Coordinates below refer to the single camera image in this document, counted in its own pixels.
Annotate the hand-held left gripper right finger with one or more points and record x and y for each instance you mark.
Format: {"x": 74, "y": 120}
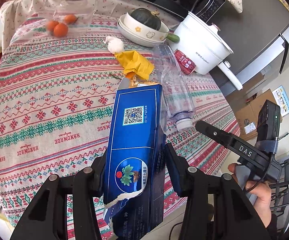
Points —
{"x": 170, "y": 165}

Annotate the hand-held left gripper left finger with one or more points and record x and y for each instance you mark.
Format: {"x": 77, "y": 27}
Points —
{"x": 95, "y": 180}

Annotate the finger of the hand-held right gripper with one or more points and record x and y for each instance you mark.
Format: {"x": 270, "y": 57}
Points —
{"x": 224, "y": 137}

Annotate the blue paper carton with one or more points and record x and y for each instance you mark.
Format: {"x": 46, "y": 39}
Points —
{"x": 134, "y": 135}

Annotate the clear plastic bottle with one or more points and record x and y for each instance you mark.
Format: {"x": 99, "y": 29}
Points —
{"x": 174, "y": 87}

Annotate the person's right hand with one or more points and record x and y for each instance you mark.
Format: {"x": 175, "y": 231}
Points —
{"x": 262, "y": 195}

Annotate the cardboard box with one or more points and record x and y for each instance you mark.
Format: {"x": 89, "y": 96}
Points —
{"x": 249, "y": 120}

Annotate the blue and white leaflet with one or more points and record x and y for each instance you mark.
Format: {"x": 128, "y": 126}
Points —
{"x": 282, "y": 101}

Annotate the black metal stand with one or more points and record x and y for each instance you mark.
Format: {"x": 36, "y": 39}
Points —
{"x": 288, "y": 192}

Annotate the grey refrigerator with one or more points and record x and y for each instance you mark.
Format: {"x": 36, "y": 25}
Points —
{"x": 259, "y": 42}

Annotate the red drink can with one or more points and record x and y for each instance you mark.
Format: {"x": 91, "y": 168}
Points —
{"x": 184, "y": 62}

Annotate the white electric pot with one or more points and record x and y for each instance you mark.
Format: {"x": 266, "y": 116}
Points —
{"x": 202, "y": 42}

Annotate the small orange peel piece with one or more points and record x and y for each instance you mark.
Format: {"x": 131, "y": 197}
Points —
{"x": 129, "y": 75}

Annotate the yellow wrapper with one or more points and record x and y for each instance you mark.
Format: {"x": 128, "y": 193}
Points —
{"x": 137, "y": 63}

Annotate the green cucumber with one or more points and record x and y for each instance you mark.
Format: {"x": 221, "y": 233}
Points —
{"x": 173, "y": 38}

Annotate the white crumpled tissue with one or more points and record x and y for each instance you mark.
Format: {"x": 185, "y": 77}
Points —
{"x": 115, "y": 44}

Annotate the stacked white bowls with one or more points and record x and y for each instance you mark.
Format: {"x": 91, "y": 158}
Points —
{"x": 127, "y": 33}

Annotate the green pumpkin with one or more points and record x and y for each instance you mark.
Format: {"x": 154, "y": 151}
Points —
{"x": 145, "y": 17}

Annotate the tangerine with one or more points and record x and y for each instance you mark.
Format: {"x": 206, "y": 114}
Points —
{"x": 70, "y": 19}
{"x": 52, "y": 25}
{"x": 60, "y": 30}

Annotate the clear jar with wooden lid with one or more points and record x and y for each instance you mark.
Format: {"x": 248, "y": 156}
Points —
{"x": 79, "y": 7}

